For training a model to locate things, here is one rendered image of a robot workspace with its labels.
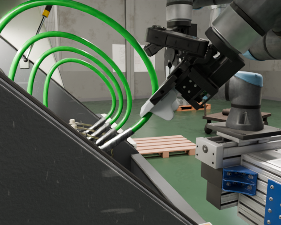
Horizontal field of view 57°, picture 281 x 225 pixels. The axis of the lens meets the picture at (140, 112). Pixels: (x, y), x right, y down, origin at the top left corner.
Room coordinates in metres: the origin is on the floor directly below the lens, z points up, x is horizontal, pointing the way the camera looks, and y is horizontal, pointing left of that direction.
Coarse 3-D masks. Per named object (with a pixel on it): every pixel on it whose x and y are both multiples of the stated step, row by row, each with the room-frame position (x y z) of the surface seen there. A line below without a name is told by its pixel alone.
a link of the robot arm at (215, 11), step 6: (210, 6) 1.18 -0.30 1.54; (216, 6) 1.16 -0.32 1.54; (222, 6) 1.15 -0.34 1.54; (216, 12) 1.16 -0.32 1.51; (210, 18) 1.19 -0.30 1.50; (210, 24) 1.18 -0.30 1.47; (210, 42) 1.15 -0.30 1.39; (216, 54) 1.13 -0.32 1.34; (222, 90) 1.07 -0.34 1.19; (204, 96) 1.13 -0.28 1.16; (216, 96) 1.10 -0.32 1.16; (222, 96) 1.08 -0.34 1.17
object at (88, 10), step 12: (36, 0) 0.54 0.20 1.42; (48, 0) 0.53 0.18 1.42; (60, 0) 0.53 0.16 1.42; (72, 0) 0.53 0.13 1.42; (12, 12) 0.54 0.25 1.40; (96, 12) 0.53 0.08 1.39; (0, 24) 0.54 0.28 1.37; (108, 24) 0.53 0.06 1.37; (132, 36) 0.53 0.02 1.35; (144, 60) 0.52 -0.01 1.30; (156, 84) 0.52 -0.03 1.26; (144, 120) 0.52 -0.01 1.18
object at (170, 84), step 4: (176, 72) 0.47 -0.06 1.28; (180, 72) 0.47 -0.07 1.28; (172, 76) 0.45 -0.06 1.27; (176, 76) 0.46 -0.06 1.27; (168, 80) 0.46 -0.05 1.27; (172, 80) 0.46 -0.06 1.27; (164, 84) 0.46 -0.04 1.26; (168, 84) 0.46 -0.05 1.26; (172, 84) 0.46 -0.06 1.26; (160, 88) 0.46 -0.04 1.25; (164, 88) 0.46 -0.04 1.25; (168, 88) 0.46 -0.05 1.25; (156, 92) 0.47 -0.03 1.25; (160, 92) 0.46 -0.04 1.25; (164, 92) 0.46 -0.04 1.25; (152, 96) 0.48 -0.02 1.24; (156, 96) 0.47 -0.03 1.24; (160, 96) 0.48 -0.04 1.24; (152, 100) 0.48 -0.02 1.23; (156, 100) 0.48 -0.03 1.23
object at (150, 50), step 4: (176, 28) 0.77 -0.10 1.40; (148, 44) 0.75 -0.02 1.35; (144, 48) 0.75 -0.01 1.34; (148, 48) 0.73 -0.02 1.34; (152, 48) 0.74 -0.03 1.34; (156, 48) 0.74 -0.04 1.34; (160, 48) 0.75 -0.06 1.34; (148, 52) 0.74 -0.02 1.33; (152, 52) 0.74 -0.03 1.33; (156, 52) 0.74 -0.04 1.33
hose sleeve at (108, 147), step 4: (128, 128) 0.53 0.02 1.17; (124, 132) 0.52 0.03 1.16; (128, 132) 0.52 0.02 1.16; (132, 132) 0.52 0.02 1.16; (116, 136) 0.53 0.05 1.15; (120, 136) 0.52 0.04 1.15; (124, 136) 0.52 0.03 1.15; (128, 136) 0.52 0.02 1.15; (112, 140) 0.53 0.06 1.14; (116, 140) 0.52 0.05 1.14; (120, 140) 0.52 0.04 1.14; (104, 144) 0.53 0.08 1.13; (108, 144) 0.52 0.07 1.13; (112, 144) 0.52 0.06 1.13; (116, 144) 0.52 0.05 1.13; (100, 148) 0.53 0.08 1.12; (104, 148) 0.53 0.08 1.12; (108, 148) 0.52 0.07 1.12; (112, 148) 0.53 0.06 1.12
